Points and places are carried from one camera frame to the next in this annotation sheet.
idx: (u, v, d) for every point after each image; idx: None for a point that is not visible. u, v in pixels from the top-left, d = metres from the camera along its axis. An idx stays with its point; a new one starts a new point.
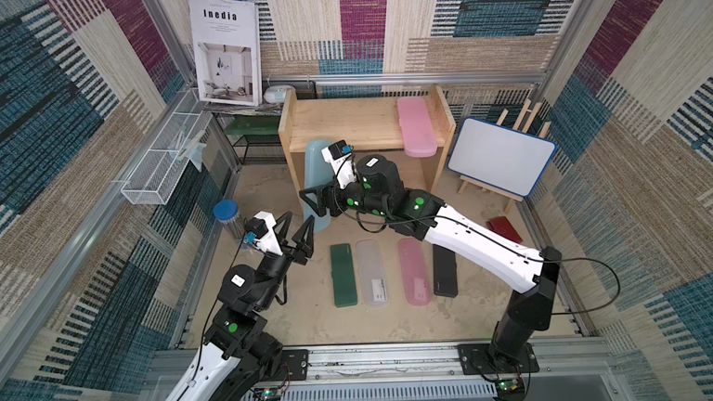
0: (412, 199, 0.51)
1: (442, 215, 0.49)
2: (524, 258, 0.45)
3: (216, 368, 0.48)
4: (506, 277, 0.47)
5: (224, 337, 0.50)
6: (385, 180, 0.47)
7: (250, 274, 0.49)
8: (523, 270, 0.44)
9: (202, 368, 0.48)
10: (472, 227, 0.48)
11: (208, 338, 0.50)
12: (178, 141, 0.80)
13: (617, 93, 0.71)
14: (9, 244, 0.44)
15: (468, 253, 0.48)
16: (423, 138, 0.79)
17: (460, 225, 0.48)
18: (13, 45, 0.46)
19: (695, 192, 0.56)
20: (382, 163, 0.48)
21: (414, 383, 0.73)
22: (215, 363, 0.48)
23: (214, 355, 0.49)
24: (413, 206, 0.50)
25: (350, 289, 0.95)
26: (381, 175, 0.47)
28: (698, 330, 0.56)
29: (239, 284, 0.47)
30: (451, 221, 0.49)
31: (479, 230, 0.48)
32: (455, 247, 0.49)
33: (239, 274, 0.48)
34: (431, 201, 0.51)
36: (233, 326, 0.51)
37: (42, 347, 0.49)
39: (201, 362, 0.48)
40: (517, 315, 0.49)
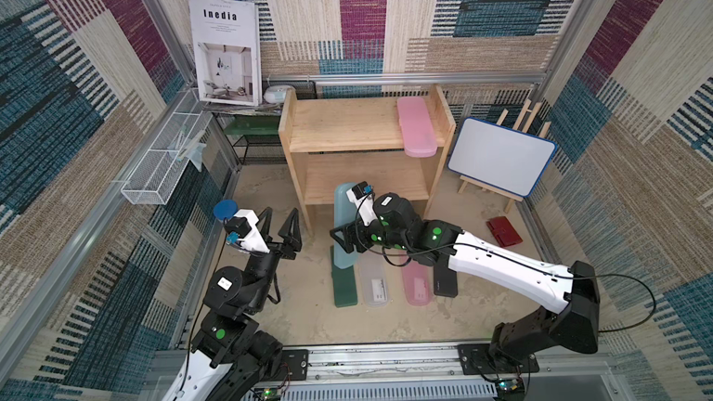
0: (431, 228, 0.54)
1: (461, 242, 0.51)
2: (550, 277, 0.44)
3: (204, 377, 0.46)
4: (539, 297, 0.45)
5: (212, 343, 0.48)
6: (400, 216, 0.51)
7: (238, 277, 0.46)
8: (551, 288, 0.43)
9: (190, 378, 0.46)
10: (492, 252, 0.49)
11: (195, 346, 0.48)
12: (178, 141, 0.80)
13: (617, 92, 0.71)
14: (9, 244, 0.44)
15: (496, 278, 0.48)
16: (423, 138, 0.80)
17: (480, 250, 0.49)
18: (13, 46, 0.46)
19: (695, 192, 0.56)
20: (395, 200, 0.53)
21: (414, 383, 0.73)
22: (203, 371, 0.46)
23: (202, 364, 0.46)
24: (431, 237, 0.52)
25: (350, 289, 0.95)
26: (395, 213, 0.51)
28: (699, 330, 0.56)
29: (226, 288, 0.44)
30: (471, 246, 0.50)
31: (501, 253, 0.48)
32: (479, 271, 0.49)
33: (226, 277, 0.45)
34: (447, 229, 0.53)
36: (221, 332, 0.48)
37: (42, 347, 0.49)
39: (188, 370, 0.46)
40: (562, 338, 0.47)
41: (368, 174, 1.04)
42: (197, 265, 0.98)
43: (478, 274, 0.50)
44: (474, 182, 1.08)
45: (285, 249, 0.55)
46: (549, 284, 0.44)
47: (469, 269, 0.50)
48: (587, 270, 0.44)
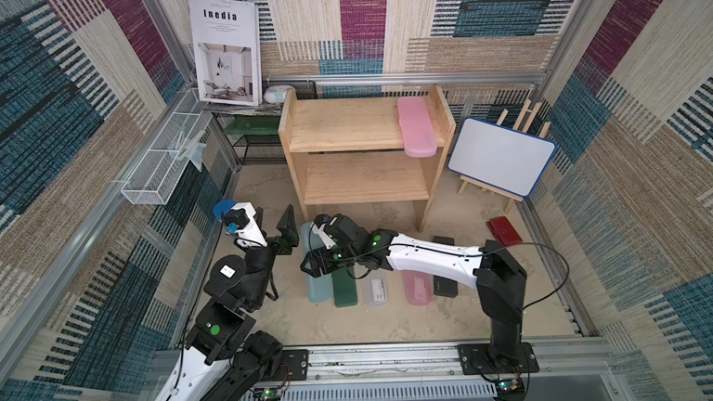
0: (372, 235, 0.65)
1: (396, 242, 0.59)
2: (463, 257, 0.51)
3: (200, 374, 0.44)
4: (460, 277, 0.51)
5: (207, 340, 0.46)
6: (343, 231, 0.60)
7: (240, 265, 0.45)
8: (463, 266, 0.49)
9: (184, 375, 0.44)
10: (419, 246, 0.56)
11: (187, 342, 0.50)
12: (178, 141, 0.80)
13: (617, 92, 0.71)
14: (9, 244, 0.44)
15: (428, 266, 0.54)
16: (423, 138, 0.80)
17: (409, 246, 0.57)
18: (13, 45, 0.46)
19: (695, 192, 0.56)
20: (337, 220, 0.62)
21: (414, 383, 0.73)
22: (199, 368, 0.44)
23: (197, 362, 0.45)
24: (371, 243, 0.61)
25: (350, 289, 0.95)
26: (338, 228, 0.60)
28: (698, 330, 0.56)
29: (228, 275, 0.44)
30: (404, 244, 0.58)
31: (427, 247, 0.55)
32: (415, 264, 0.55)
33: (228, 265, 0.45)
34: (385, 233, 0.62)
36: (214, 329, 0.47)
37: (42, 347, 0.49)
39: (183, 368, 0.45)
40: (492, 312, 0.51)
41: (368, 174, 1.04)
42: (197, 265, 0.98)
43: (416, 266, 0.56)
44: (474, 182, 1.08)
45: (281, 240, 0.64)
46: (460, 265, 0.50)
47: (408, 265, 0.57)
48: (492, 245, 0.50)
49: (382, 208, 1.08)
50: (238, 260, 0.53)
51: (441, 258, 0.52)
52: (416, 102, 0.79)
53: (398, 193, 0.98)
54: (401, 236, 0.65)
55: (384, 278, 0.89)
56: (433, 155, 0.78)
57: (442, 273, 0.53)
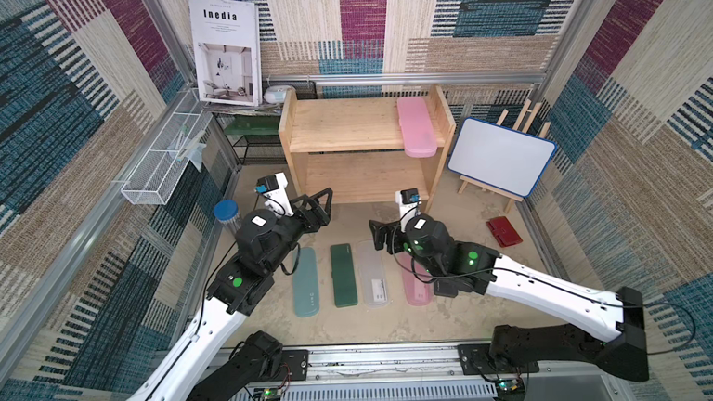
0: (466, 252, 0.52)
1: (500, 267, 0.49)
2: (599, 305, 0.43)
3: (221, 324, 0.44)
4: (586, 326, 0.44)
5: (229, 291, 0.47)
6: (434, 241, 0.50)
7: (270, 215, 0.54)
8: (600, 316, 0.42)
9: (205, 324, 0.44)
10: (534, 278, 0.47)
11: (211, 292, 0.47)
12: (178, 141, 0.80)
13: (618, 93, 0.71)
14: (9, 244, 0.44)
15: (539, 304, 0.47)
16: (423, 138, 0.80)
17: (521, 276, 0.47)
18: (14, 46, 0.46)
19: (695, 192, 0.56)
20: (430, 224, 0.50)
21: (414, 383, 0.73)
22: (221, 318, 0.44)
23: (219, 311, 0.45)
24: (469, 262, 0.50)
25: (350, 290, 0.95)
26: (431, 238, 0.49)
28: (698, 330, 0.56)
29: (259, 223, 0.46)
30: (510, 272, 0.48)
31: (543, 280, 0.46)
32: (517, 297, 0.48)
33: (259, 215, 0.47)
34: (485, 253, 0.51)
36: (237, 281, 0.47)
37: (42, 347, 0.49)
39: (203, 316, 0.45)
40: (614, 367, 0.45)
41: (368, 175, 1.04)
42: (197, 265, 0.98)
43: (519, 301, 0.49)
44: (474, 182, 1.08)
45: (308, 215, 0.56)
46: (598, 313, 0.42)
47: (507, 296, 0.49)
48: (634, 297, 0.43)
49: (382, 208, 1.08)
50: (269, 213, 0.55)
51: (565, 299, 0.44)
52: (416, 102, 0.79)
53: (398, 193, 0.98)
54: (506, 259, 0.50)
55: (384, 278, 0.89)
56: (432, 155, 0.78)
57: (555, 315, 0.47)
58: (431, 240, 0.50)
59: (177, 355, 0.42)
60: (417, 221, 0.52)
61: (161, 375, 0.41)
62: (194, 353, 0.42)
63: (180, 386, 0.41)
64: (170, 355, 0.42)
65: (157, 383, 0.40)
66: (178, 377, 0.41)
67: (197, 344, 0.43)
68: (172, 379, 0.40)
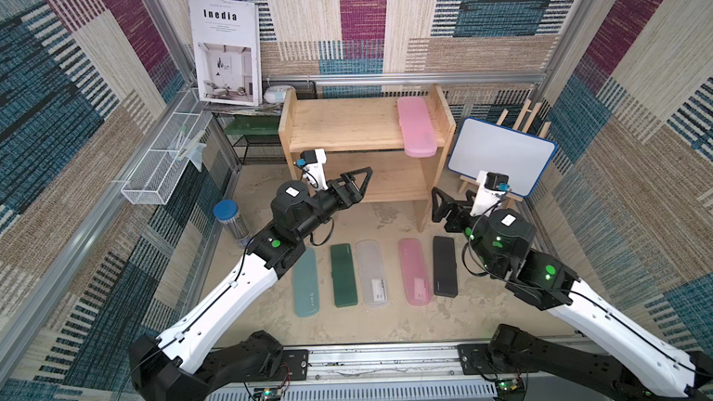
0: (542, 265, 0.47)
1: (578, 292, 0.45)
2: (671, 362, 0.40)
3: (257, 278, 0.48)
4: (641, 372, 0.43)
5: (266, 252, 0.50)
6: (525, 245, 0.43)
7: (304, 187, 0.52)
8: (674, 374, 0.40)
9: (243, 275, 0.47)
10: (609, 314, 0.43)
11: (252, 248, 0.51)
12: (178, 141, 0.80)
13: (618, 93, 0.71)
14: (9, 244, 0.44)
15: (603, 341, 0.44)
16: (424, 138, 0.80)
17: (597, 307, 0.44)
18: (14, 46, 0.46)
19: (695, 192, 0.56)
20: (523, 226, 0.44)
21: (414, 383, 0.73)
22: (258, 273, 0.48)
23: (257, 265, 0.49)
24: (544, 276, 0.46)
25: (350, 290, 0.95)
26: (521, 239, 0.43)
28: (698, 330, 0.56)
29: (292, 194, 0.49)
30: (589, 301, 0.44)
31: (617, 318, 0.43)
32: (580, 324, 0.45)
33: (294, 187, 0.50)
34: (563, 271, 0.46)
36: (276, 242, 0.52)
37: (42, 347, 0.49)
39: (243, 268, 0.48)
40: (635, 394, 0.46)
41: None
42: (197, 265, 0.98)
43: (577, 327, 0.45)
44: (474, 182, 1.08)
45: (341, 191, 0.57)
46: (671, 368, 0.40)
47: (569, 320, 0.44)
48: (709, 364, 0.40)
49: (382, 207, 1.08)
50: (303, 184, 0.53)
51: (640, 345, 0.41)
52: (417, 102, 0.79)
53: (398, 193, 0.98)
54: (581, 284, 0.45)
55: (384, 278, 0.89)
56: (432, 155, 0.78)
57: (608, 349, 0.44)
58: (516, 244, 0.44)
59: (217, 297, 0.45)
60: (505, 216, 0.45)
61: (200, 313, 0.43)
62: (231, 299, 0.45)
63: (213, 328, 0.43)
64: (212, 296, 0.45)
65: (196, 318, 0.43)
66: (215, 316, 0.43)
67: (235, 292, 0.46)
68: (211, 316, 0.43)
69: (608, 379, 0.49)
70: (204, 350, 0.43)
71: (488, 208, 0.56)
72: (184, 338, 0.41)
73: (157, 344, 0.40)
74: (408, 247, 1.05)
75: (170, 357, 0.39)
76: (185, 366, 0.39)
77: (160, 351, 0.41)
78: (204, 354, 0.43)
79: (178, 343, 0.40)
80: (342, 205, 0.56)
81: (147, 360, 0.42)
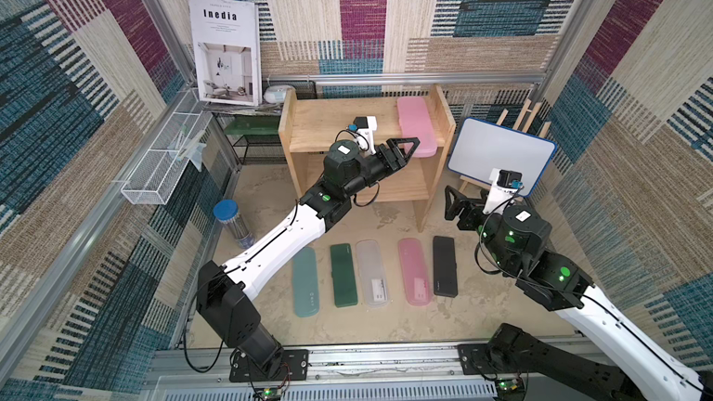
0: (557, 265, 0.46)
1: (589, 297, 0.44)
2: (678, 379, 0.39)
3: (310, 225, 0.52)
4: (644, 381, 0.42)
5: (317, 204, 0.54)
6: (538, 241, 0.43)
7: (354, 146, 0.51)
8: (680, 391, 0.39)
9: (297, 220, 0.51)
10: (620, 322, 0.42)
11: (304, 200, 0.55)
12: (178, 141, 0.80)
13: (617, 92, 0.71)
14: (9, 244, 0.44)
15: (609, 348, 0.44)
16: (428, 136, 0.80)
17: (608, 315, 0.43)
18: (14, 45, 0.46)
19: (695, 192, 0.56)
20: (537, 222, 0.44)
21: (414, 383, 0.73)
22: (311, 221, 0.52)
23: (309, 215, 0.52)
24: (556, 276, 0.45)
25: (351, 290, 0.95)
26: (532, 235, 0.43)
28: (699, 330, 0.56)
29: (344, 151, 0.52)
30: (600, 307, 0.43)
31: (628, 328, 0.42)
32: (588, 329, 0.45)
33: (344, 145, 0.52)
34: (577, 275, 0.45)
36: (327, 196, 0.55)
37: (42, 347, 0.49)
39: (297, 215, 0.52)
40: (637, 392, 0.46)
41: None
42: (197, 265, 0.98)
43: (583, 330, 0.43)
44: (474, 182, 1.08)
45: (388, 155, 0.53)
46: (677, 384, 0.39)
47: (576, 324, 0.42)
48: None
49: (382, 208, 1.08)
50: (352, 143, 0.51)
51: (649, 358, 0.41)
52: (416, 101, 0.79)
53: (399, 193, 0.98)
54: (596, 289, 0.45)
55: (384, 278, 0.90)
56: (432, 156, 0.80)
57: (610, 355, 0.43)
58: (529, 239, 0.44)
59: (272, 238, 0.49)
60: (520, 213, 0.45)
61: (258, 249, 0.47)
62: (285, 241, 0.49)
63: (271, 264, 0.48)
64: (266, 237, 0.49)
65: (256, 252, 0.47)
66: (273, 254, 0.47)
67: (290, 235, 0.49)
68: (268, 255, 0.47)
69: (608, 387, 0.49)
70: (261, 286, 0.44)
71: (500, 206, 0.56)
72: (246, 267, 0.45)
73: (223, 268, 0.45)
74: (408, 247, 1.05)
75: (233, 282, 0.43)
76: (247, 291, 0.44)
77: (225, 278, 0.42)
78: (262, 288, 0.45)
79: (240, 272, 0.44)
80: (388, 171, 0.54)
81: (213, 283, 0.47)
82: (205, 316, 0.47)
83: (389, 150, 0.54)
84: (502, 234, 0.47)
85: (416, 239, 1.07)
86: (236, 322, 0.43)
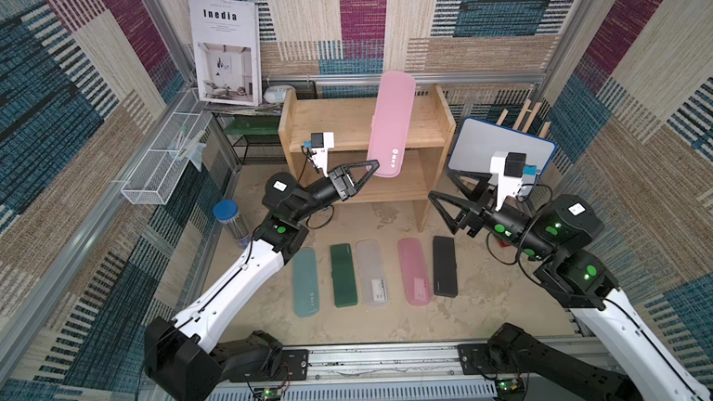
0: (582, 261, 0.43)
1: (613, 302, 0.41)
2: (690, 394, 0.38)
3: (266, 259, 0.50)
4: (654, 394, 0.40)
5: (273, 237, 0.53)
6: (586, 239, 0.38)
7: (291, 178, 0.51)
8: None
9: (252, 258, 0.49)
10: (641, 330, 0.40)
11: (257, 234, 0.53)
12: (178, 141, 0.80)
13: (617, 92, 0.71)
14: (9, 244, 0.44)
15: (622, 353, 0.42)
16: (395, 156, 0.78)
17: (629, 321, 0.40)
18: (13, 45, 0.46)
19: (695, 192, 0.56)
20: (589, 218, 0.38)
21: (414, 383, 0.73)
22: (266, 256, 0.50)
23: (264, 249, 0.51)
24: (581, 275, 0.42)
25: (351, 290, 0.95)
26: (582, 233, 0.38)
28: (698, 330, 0.56)
29: (281, 187, 0.48)
30: (622, 313, 0.41)
31: (649, 337, 0.40)
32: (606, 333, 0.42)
33: (280, 180, 0.49)
34: (603, 277, 0.42)
36: (281, 227, 0.54)
37: (42, 347, 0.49)
39: (252, 252, 0.50)
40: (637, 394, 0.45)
41: None
42: (197, 265, 0.98)
43: (602, 336, 0.43)
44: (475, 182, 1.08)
45: (337, 183, 0.57)
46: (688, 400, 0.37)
47: (593, 326, 0.43)
48: None
49: (382, 208, 1.08)
50: (289, 174, 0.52)
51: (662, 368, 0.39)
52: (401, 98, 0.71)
53: (398, 193, 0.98)
54: (619, 292, 0.42)
55: (384, 278, 0.90)
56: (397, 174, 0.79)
57: (625, 364, 0.42)
58: (575, 237, 0.39)
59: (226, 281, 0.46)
60: (574, 204, 0.39)
61: (213, 294, 0.45)
62: (241, 283, 0.46)
63: (227, 307, 0.44)
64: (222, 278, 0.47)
65: (210, 299, 0.44)
66: (227, 298, 0.44)
67: (245, 276, 0.47)
68: (223, 299, 0.44)
69: (603, 390, 0.48)
70: (218, 331, 0.44)
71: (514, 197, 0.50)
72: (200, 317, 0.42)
73: (173, 324, 0.41)
74: (408, 247, 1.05)
75: (186, 336, 0.40)
76: (202, 343, 0.41)
77: (176, 332, 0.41)
78: (219, 335, 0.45)
79: (193, 323, 0.41)
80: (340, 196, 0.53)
81: (162, 342, 0.43)
82: (159, 381, 0.42)
83: (340, 177, 0.54)
84: (544, 223, 0.41)
85: (416, 239, 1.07)
86: (194, 376, 0.39)
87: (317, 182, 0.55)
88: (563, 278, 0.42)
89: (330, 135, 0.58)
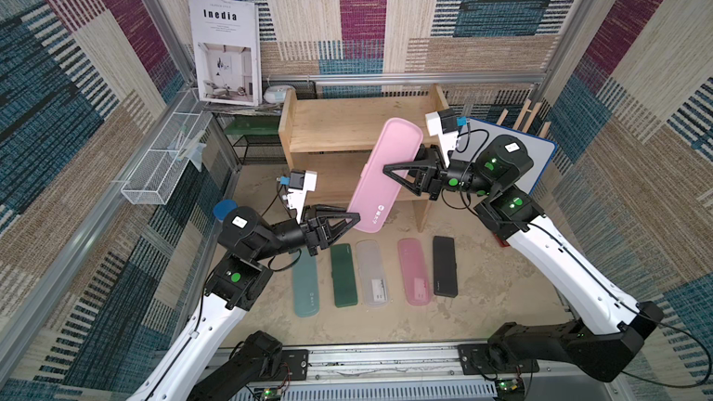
0: (512, 195, 0.49)
1: (537, 225, 0.46)
2: (614, 301, 0.41)
3: (221, 317, 0.44)
4: (586, 309, 0.43)
5: (226, 287, 0.46)
6: (517, 174, 0.43)
7: (253, 213, 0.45)
8: (613, 312, 0.40)
9: (205, 319, 0.44)
10: (565, 247, 0.44)
11: (210, 287, 0.46)
12: (178, 141, 0.80)
13: (617, 92, 0.71)
14: (9, 244, 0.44)
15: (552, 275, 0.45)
16: (380, 212, 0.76)
17: (553, 239, 0.45)
18: (13, 45, 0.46)
19: (695, 192, 0.56)
20: (523, 155, 0.43)
21: (414, 383, 0.73)
22: (219, 314, 0.44)
23: (218, 304, 0.45)
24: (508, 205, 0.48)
25: (351, 290, 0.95)
26: (514, 167, 0.42)
28: (699, 330, 0.56)
29: (240, 225, 0.43)
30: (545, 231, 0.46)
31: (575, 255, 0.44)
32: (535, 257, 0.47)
33: (240, 214, 0.44)
34: (529, 204, 0.48)
36: (236, 276, 0.47)
37: (42, 347, 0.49)
39: (203, 312, 0.44)
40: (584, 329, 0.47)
41: None
42: (197, 265, 0.98)
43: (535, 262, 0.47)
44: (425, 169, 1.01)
45: (309, 236, 0.51)
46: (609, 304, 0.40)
47: (524, 252, 0.48)
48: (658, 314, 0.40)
49: None
50: (251, 210, 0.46)
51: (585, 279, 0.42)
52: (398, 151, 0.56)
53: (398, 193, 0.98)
54: (547, 218, 0.47)
55: (384, 278, 0.90)
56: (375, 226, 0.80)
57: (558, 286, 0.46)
58: (507, 172, 0.44)
59: (175, 355, 0.41)
60: (510, 142, 0.43)
61: (162, 370, 0.40)
62: (194, 352, 0.42)
63: (181, 384, 0.40)
64: (169, 353, 0.42)
65: (158, 380, 0.40)
66: (181, 372, 0.40)
67: (196, 342, 0.42)
68: (174, 376, 0.40)
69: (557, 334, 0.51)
70: None
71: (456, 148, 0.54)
72: None
73: None
74: (408, 247, 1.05)
75: None
76: None
77: None
78: None
79: None
80: (305, 241, 0.48)
81: None
82: None
83: (314, 228, 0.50)
84: (483, 161, 0.46)
85: (416, 239, 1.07)
86: None
87: (288, 221, 0.50)
88: (495, 210, 0.48)
89: (314, 178, 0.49)
